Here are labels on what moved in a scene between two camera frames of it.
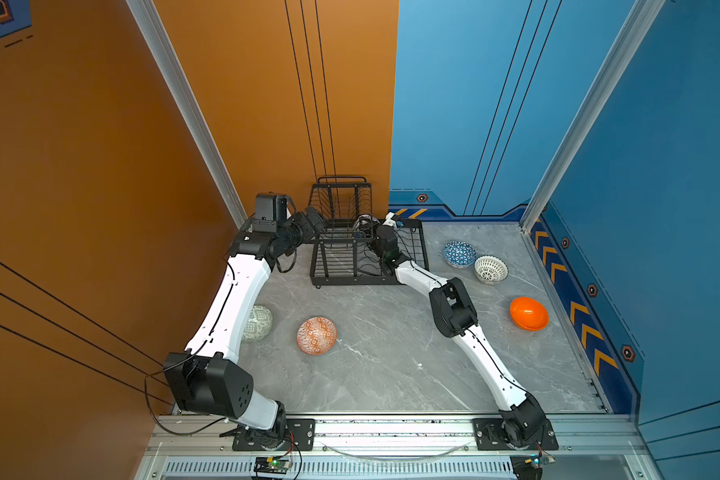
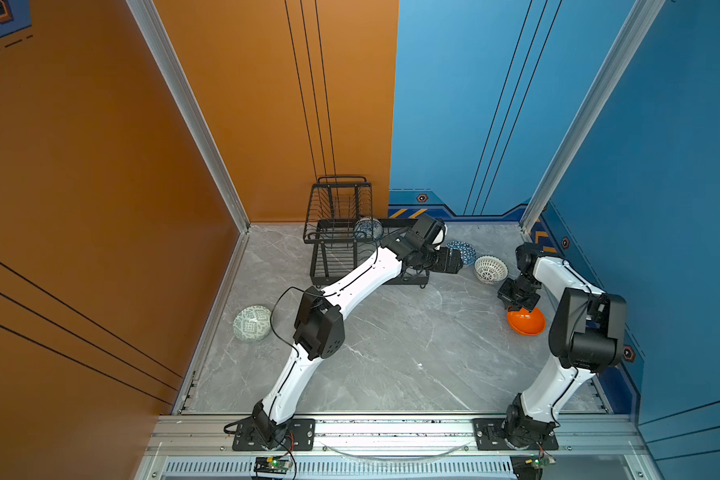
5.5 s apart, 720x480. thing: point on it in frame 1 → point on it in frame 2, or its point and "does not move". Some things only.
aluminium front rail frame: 202,446 does not move
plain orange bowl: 529,314 does not move
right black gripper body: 376,244 → 518,292
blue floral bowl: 365,226 does not move
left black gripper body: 297,231 → 436,260
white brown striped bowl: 490,269 does not move
